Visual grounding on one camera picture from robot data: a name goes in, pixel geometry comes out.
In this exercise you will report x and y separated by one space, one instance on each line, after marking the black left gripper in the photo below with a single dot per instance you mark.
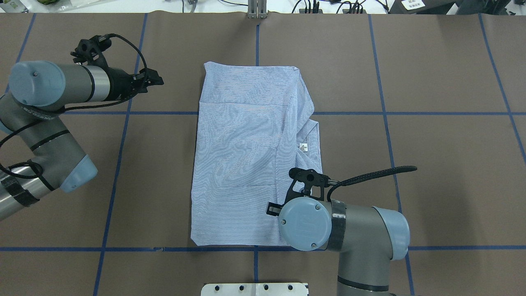
119 84

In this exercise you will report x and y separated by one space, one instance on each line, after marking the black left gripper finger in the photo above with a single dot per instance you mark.
273 209

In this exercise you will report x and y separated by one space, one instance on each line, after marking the light blue striped shirt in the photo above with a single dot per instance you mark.
254 125

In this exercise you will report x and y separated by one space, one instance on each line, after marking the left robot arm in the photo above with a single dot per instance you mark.
39 92

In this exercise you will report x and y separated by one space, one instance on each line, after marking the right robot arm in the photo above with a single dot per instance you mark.
367 239

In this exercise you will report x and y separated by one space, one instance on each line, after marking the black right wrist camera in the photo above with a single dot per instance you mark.
310 178

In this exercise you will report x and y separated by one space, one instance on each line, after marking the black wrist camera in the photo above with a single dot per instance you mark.
90 51
310 178

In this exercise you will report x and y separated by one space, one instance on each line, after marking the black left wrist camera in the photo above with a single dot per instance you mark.
90 51

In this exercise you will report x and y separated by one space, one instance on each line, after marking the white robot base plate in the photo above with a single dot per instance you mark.
256 289

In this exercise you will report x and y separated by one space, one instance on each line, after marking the grey aluminium frame post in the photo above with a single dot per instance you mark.
257 9

